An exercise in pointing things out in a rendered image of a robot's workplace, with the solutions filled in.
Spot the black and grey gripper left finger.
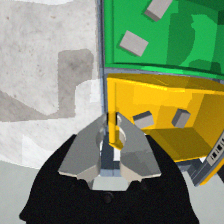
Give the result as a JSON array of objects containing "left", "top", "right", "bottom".
[{"left": 19, "top": 112, "right": 109, "bottom": 222}]

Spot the green open bin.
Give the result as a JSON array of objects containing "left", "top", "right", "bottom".
[{"left": 104, "top": 0, "right": 224, "bottom": 80}]

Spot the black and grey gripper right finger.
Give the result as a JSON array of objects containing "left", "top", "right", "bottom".
[{"left": 116, "top": 112, "right": 200, "bottom": 224}]

